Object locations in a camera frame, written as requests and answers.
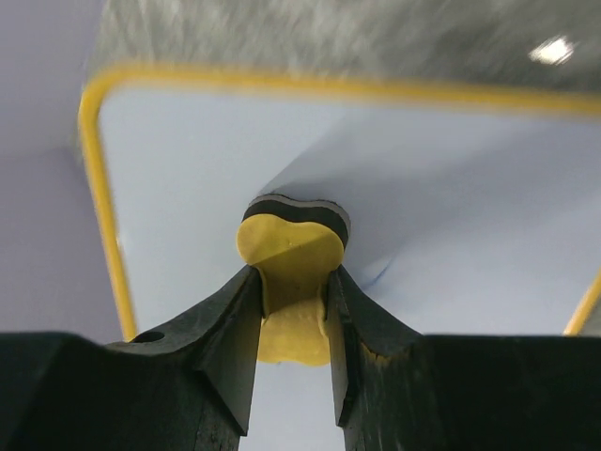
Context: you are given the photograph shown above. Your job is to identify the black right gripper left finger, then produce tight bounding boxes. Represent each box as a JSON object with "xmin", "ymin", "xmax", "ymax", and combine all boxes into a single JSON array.
[{"xmin": 1, "ymin": 267, "xmax": 261, "ymax": 450}]

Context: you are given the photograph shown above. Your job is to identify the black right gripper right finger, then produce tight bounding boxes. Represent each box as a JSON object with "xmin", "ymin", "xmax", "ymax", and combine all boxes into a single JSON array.
[{"xmin": 326, "ymin": 270, "xmax": 600, "ymax": 450}]

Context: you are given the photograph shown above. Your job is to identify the yellow whiteboard eraser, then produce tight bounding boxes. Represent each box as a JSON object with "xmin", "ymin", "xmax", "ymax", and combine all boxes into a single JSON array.
[{"xmin": 236, "ymin": 194, "xmax": 351, "ymax": 366}]

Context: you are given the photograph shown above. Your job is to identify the yellow framed whiteboard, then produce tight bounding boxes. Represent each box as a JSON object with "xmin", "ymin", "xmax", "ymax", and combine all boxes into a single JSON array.
[{"xmin": 77, "ymin": 63, "xmax": 601, "ymax": 451}]

